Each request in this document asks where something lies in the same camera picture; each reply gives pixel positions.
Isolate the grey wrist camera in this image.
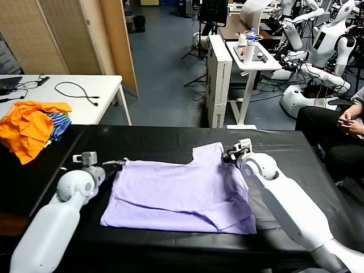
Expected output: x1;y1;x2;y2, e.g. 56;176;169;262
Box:
232;138;253;155
72;151;98;166

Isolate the seated person in black trousers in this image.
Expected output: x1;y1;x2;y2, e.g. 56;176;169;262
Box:
294;85;364;187

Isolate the black tray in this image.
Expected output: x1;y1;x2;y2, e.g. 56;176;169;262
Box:
232;44;268;63

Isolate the brown wooden desk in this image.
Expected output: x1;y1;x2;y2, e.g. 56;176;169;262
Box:
218;14;282;43

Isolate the black laptop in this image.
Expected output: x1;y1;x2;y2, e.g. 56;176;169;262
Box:
0;76;23;96

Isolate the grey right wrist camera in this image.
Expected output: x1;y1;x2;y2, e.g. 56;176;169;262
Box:
232;138;253;155

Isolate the small white robot base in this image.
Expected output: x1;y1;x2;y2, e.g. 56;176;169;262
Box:
192;32;210;47

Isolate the wooden folding partition screen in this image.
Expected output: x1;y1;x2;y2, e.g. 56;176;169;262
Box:
0;0;140;99

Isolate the thick black cable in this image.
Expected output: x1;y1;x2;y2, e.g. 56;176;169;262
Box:
55;81;100;107

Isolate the lavender t-shirt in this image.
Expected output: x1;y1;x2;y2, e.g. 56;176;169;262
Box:
100;142;258;235

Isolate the orange garment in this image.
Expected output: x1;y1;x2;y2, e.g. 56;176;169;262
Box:
0;101;73;166

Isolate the white curved machine shell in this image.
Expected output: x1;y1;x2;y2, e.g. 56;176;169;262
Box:
239;0;271;31

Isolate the black trash bin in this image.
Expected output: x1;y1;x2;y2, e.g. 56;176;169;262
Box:
133;15;146;34

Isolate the person's right hand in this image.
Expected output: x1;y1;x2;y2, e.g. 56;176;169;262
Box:
339;109;357;122

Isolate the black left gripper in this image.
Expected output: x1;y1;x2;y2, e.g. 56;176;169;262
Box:
100;159;127;176

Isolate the person's left hand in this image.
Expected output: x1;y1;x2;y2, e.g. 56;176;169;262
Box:
337;117;362;135

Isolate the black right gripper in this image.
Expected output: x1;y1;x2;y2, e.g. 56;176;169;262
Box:
221;150;243;165

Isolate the white tumbler bottle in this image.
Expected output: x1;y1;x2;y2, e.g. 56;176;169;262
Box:
243;40;255;65

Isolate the white robot with cylinder forearm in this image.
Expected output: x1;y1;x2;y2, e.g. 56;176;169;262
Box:
277;0;325;51

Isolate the blue striped garment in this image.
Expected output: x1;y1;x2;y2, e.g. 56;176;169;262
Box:
47;113;72;142

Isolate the white standing desk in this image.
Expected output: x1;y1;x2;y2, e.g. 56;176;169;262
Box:
225;40;282;130

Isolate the tall white cardboard box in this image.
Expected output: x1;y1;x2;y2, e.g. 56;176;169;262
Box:
206;34;233;129

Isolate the large white humanoid robot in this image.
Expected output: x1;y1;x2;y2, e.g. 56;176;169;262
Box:
280;0;358;119

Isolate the black plastic table sheet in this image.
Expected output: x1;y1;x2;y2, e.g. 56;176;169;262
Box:
28;124;364;273

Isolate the white rectangular table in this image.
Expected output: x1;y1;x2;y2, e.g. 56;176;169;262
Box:
0;74;133;127

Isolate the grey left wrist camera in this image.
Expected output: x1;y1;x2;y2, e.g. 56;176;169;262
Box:
72;151;98;166

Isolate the black monitor on tripod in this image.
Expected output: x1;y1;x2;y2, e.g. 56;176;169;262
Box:
181;0;229;89

